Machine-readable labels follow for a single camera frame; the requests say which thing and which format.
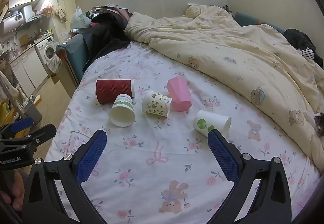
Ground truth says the pink plastic cup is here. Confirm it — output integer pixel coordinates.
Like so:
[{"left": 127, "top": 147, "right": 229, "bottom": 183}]
[{"left": 167, "top": 77, "right": 192, "bottom": 112}]

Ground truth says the white washing machine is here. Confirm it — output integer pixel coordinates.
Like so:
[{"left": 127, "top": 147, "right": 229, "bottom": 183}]
[{"left": 34, "top": 35, "right": 59, "bottom": 73}]

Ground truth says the red ribbed paper cup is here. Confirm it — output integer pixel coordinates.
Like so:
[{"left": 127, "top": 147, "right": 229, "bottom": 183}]
[{"left": 95, "top": 79, "right": 135, "bottom": 105}]

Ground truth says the teal pillow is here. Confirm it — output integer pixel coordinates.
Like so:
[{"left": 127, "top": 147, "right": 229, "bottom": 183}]
[{"left": 234, "top": 12, "right": 287, "bottom": 35}]

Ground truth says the white cup with green globe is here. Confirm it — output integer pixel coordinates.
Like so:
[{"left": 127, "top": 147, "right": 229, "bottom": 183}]
[{"left": 194, "top": 110, "right": 232, "bottom": 139}]

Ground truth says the white plastic bag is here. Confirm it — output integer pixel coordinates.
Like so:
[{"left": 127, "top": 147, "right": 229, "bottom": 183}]
[{"left": 70, "top": 6, "right": 92, "bottom": 28}]

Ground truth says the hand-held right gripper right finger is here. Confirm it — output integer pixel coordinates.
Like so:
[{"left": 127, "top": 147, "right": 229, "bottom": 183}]
[{"left": 207, "top": 129, "right": 302, "bottom": 224}]

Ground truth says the person's left hand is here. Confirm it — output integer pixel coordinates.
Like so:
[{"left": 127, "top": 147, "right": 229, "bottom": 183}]
[{"left": 0, "top": 170, "right": 26, "bottom": 212}]

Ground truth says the black fuzzy garment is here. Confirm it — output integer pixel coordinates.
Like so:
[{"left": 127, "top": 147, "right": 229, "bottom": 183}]
[{"left": 283, "top": 28, "right": 317, "bottom": 53}]

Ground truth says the teal padded bed frame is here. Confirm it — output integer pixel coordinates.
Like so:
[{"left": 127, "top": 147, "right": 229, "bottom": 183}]
[{"left": 55, "top": 32, "right": 90, "bottom": 93}]

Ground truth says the striped garment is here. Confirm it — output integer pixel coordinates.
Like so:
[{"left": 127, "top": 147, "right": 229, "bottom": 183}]
[{"left": 296, "top": 47, "right": 315, "bottom": 60}]

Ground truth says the silver range hood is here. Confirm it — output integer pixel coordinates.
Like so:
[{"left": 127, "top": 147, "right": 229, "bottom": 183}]
[{"left": 23, "top": 4, "right": 41, "bottom": 23}]

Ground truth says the white base cabinet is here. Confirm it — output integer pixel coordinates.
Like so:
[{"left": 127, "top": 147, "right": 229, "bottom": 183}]
[{"left": 9, "top": 48, "right": 49, "bottom": 91}]

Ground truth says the cream bear print duvet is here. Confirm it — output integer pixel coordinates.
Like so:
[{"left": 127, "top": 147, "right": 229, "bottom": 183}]
[{"left": 124, "top": 5, "right": 324, "bottom": 165}]

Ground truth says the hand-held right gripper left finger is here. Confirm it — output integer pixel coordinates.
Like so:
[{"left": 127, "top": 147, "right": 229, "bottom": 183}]
[{"left": 20, "top": 129, "right": 108, "bottom": 224}]

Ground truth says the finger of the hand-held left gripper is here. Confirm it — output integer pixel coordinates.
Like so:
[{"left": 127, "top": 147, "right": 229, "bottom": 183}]
[
  {"left": 0, "top": 116, "right": 35, "bottom": 139},
  {"left": 0, "top": 124, "right": 57, "bottom": 154}
]

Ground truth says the clear plastic cup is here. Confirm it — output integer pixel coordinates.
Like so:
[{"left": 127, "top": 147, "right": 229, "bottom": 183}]
[{"left": 68, "top": 131, "right": 92, "bottom": 156}]

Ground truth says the white water heater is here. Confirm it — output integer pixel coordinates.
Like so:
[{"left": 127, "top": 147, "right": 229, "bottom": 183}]
[{"left": 0, "top": 11, "right": 27, "bottom": 36}]

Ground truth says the white cup with green band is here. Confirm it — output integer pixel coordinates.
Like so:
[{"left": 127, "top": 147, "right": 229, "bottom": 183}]
[{"left": 109, "top": 94, "right": 136, "bottom": 127}]

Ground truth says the grey furry thing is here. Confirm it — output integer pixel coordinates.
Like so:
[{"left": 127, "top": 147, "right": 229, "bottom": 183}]
[{"left": 304, "top": 111, "right": 324, "bottom": 137}]

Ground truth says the beige hanging cloth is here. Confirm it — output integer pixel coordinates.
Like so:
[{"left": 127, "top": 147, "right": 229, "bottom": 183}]
[{"left": 54, "top": 6, "right": 68, "bottom": 23}]

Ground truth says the cream patterned paper cup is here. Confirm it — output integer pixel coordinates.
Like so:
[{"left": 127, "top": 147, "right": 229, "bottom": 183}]
[{"left": 141, "top": 89, "right": 173, "bottom": 115}]

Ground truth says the pink hanging bag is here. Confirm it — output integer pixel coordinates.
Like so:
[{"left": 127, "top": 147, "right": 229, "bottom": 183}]
[{"left": 40, "top": 0, "right": 54, "bottom": 16}]

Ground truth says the dark clothing pile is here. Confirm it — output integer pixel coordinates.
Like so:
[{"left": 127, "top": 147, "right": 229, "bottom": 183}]
[{"left": 82, "top": 5, "right": 135, "bottom": 73}]

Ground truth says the grey trash bin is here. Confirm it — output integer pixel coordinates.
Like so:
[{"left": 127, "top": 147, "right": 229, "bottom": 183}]
[{"left": 24, "top": 100, "right": 43, "bottom": 125}]

